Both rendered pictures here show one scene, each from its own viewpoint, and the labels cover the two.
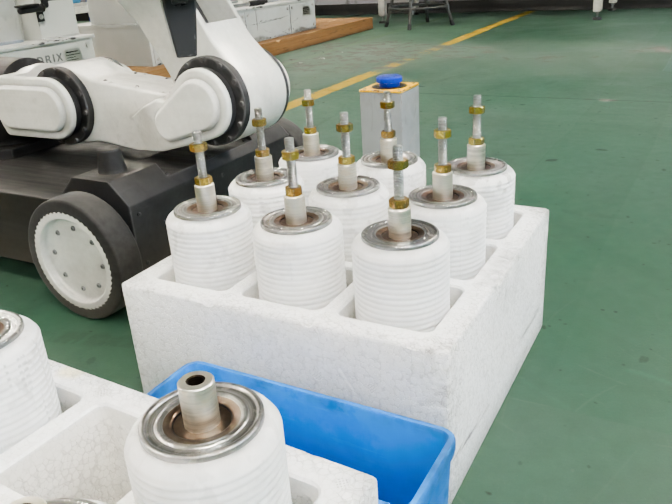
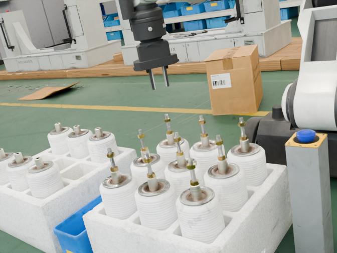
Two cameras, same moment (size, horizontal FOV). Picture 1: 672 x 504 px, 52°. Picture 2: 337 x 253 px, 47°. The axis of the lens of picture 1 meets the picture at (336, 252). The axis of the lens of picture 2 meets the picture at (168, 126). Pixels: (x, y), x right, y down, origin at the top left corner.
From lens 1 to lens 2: 1.29 m
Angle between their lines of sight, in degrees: 91
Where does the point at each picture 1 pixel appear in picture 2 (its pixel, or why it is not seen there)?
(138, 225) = (261, 143)
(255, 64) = (314, 92)
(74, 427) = (94, 166)
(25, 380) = (93, 150)
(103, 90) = not seen: hidden behind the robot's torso
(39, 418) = (95, 160)
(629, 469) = not seen: outside the picture
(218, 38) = (305, 72)
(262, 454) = (27, 175)
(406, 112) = (293, 159)
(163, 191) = (279, 135)
